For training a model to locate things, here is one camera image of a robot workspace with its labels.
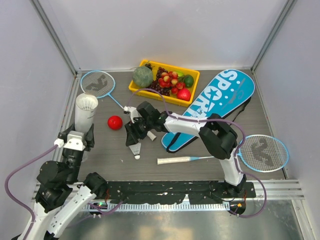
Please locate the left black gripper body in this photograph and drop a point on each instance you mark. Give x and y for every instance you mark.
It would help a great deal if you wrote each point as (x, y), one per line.
(76, 158)

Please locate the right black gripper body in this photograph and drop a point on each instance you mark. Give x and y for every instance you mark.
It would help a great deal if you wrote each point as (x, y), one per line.
(141, 127)

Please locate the white shuttlecock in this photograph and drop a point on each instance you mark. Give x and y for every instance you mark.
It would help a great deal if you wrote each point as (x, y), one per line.
(135, 149)

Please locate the white shuttlecock tube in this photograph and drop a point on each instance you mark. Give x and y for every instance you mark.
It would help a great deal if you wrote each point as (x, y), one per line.
(85, 110)

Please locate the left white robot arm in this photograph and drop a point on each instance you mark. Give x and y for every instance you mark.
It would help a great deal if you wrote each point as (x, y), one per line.
(52, 212)

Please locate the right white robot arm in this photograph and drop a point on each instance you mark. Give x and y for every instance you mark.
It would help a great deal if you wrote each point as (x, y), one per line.
(216, 134)

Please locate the red tomato ball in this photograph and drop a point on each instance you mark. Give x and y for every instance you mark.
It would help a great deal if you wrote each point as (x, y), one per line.
(115, 123)

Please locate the dark purple grape bunch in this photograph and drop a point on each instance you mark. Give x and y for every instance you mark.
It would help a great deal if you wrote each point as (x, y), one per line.
(159, 84)

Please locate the green melon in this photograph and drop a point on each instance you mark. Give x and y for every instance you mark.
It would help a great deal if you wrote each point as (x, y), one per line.
(142, 76)

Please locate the red apple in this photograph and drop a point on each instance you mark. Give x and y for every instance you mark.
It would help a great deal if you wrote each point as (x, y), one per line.
(184, 94)

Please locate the red cherry bunch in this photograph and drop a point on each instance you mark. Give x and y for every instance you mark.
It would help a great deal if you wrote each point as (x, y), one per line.
(176, 81)

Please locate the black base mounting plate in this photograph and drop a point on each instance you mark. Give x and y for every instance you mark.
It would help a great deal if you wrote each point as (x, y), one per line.
(174, 192)

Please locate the blue racket top left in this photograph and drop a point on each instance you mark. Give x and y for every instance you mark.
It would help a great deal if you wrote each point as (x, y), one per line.
(100, 84)

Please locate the blue racket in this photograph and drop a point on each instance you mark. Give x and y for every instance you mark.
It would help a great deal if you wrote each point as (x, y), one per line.
(263, 153)
(100, 84)

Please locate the green lime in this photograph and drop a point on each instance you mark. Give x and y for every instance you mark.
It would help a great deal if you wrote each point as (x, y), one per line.
(188, 81)

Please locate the blue racket cover bag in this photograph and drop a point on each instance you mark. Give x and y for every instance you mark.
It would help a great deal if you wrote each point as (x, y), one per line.
(226, 92)

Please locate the blue racket bottom right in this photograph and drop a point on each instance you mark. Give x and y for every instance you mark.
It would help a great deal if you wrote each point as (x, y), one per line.
(263, 153)

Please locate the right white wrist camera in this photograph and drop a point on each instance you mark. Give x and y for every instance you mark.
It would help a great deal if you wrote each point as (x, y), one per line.
(132, 112)

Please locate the white slotted cable duct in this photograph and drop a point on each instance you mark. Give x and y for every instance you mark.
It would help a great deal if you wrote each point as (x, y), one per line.
(185, 206)

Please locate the aluminium frame post left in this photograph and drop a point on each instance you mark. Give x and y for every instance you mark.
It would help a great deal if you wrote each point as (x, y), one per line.
(53, 34)

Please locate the aluminium frame post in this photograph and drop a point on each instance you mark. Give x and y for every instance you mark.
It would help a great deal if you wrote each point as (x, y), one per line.
(53, 34)
(284, 13)

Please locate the aluminium frame post right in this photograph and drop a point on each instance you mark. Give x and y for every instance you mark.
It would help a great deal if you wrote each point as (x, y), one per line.
(284, 13)

